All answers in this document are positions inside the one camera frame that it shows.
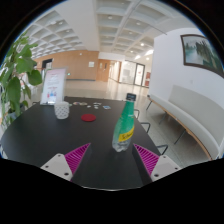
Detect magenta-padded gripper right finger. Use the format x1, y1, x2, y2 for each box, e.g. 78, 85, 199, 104
132, 143, 183, 186

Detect clear acrylic sign stand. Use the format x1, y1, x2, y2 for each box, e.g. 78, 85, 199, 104
39, 67, 68, 106

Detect green plastic drink bottle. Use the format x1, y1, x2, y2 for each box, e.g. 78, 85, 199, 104
111, 92, 138, 153

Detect group of ceiling lights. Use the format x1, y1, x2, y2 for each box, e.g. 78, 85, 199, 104
49, 13, 155, 62

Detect glass entrance doors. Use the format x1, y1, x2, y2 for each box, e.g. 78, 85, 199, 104
119, 60, 146, 87

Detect potted green leafy plant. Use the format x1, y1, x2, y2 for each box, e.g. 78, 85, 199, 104
0, 33, 44, 131

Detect long white padded bench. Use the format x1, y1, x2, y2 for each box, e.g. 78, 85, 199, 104
145, 84, 224, 161

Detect flat round red coaster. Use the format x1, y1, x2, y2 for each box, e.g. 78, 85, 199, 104
80, 113, 97, 123

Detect white dotted cup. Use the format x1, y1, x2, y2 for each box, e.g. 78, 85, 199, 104
53, 101, 70, 120

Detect dark-framed landscape picture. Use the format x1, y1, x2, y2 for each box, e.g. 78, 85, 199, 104
180, 33, 224, 79

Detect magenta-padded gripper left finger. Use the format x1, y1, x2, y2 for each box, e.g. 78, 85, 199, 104
40, 142, 92, 182

